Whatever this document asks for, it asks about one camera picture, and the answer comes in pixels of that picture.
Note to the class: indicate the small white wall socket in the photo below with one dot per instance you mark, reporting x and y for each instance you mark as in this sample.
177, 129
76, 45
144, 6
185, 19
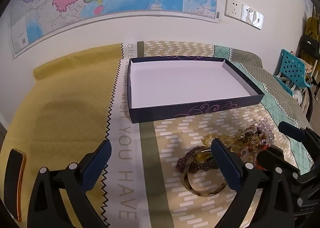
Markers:
258, 20

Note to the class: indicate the black handbag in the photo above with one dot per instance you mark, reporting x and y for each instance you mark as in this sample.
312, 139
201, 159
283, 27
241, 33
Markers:
310, 44

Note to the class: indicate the tortoiseshell bangle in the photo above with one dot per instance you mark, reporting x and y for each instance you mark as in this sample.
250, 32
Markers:
200, 191

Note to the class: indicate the patchwork printed bed sheet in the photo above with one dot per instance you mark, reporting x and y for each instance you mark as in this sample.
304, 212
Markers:
175, 130

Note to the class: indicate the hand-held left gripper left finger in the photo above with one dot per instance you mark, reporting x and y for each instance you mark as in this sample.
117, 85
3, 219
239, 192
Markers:
98, 163

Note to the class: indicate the black flat object orange edge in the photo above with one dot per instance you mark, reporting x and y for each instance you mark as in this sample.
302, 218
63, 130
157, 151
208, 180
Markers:
13, 183

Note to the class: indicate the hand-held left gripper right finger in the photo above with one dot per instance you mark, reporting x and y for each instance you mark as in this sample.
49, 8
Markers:
226, 165

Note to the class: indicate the navy cardboard box tray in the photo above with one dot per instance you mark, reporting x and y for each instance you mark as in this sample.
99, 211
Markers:
187, 85

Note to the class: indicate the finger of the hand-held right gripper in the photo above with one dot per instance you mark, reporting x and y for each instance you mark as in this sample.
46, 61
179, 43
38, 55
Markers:
291, 130
272, 158

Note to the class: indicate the yellow hanging garment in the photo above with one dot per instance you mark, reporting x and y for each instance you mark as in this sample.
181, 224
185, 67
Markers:
313, 25

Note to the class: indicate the beige cloth pile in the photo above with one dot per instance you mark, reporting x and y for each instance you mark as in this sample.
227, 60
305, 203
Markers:
303, 103

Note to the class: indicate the teal perforated plastic chair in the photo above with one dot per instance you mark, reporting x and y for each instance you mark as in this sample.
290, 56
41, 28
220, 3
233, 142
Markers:
292, 65

